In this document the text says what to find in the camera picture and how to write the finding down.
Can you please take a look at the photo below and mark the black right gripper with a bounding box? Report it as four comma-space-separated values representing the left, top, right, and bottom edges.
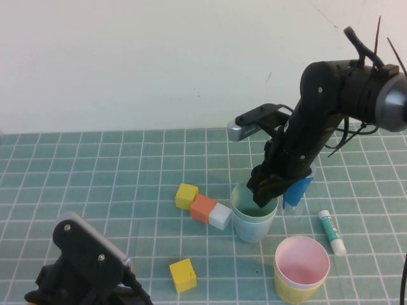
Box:
246, 107, 331, 210

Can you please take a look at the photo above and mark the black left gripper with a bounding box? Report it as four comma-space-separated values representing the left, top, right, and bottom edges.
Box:
24, 259, 144, 305

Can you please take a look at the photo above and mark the green plastic cup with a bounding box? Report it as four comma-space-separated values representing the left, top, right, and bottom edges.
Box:
231, 181, 279, 220

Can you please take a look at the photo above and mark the blue plastic cup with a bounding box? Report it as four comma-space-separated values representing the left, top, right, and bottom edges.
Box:
231, 203, 278, 244

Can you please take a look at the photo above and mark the pink plastic cup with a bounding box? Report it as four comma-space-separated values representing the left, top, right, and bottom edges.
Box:
274, 234, 331, 290

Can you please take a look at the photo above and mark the blue paper cone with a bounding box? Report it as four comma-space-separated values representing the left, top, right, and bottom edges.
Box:
282, 165, 316, 209

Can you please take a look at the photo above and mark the clear plastic cup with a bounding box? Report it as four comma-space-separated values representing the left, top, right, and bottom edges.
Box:
282, 190, 307, 217

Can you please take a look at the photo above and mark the white cube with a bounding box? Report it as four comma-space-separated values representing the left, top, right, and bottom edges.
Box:
208, 202, 232, 231

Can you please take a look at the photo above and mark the orange cube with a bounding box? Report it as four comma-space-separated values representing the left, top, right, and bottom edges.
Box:
190, 194, 217, 225

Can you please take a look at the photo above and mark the green white glue stick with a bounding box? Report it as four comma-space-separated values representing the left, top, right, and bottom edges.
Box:
317, 210, 347, 257

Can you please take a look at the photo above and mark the yellow cube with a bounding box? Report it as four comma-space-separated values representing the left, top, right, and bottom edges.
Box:
175, 183, 200, 210
169, 257, 198, 293

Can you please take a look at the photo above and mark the yellow plastic cup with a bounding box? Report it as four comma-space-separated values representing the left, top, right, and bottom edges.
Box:
273, 259, 326, 304

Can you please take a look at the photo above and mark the green checked tablecloth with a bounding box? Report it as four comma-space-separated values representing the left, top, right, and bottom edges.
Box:
0, 122, 407, 305

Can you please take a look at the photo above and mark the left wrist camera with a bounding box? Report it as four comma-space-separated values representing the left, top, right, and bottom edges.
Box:
52, 211, 132, 288

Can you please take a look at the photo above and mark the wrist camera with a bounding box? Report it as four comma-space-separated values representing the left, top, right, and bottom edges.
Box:
227, 103, 291, 142
52, 211, 132, 288

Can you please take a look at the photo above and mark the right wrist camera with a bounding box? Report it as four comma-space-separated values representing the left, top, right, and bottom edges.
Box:
227, 103, 291, 142

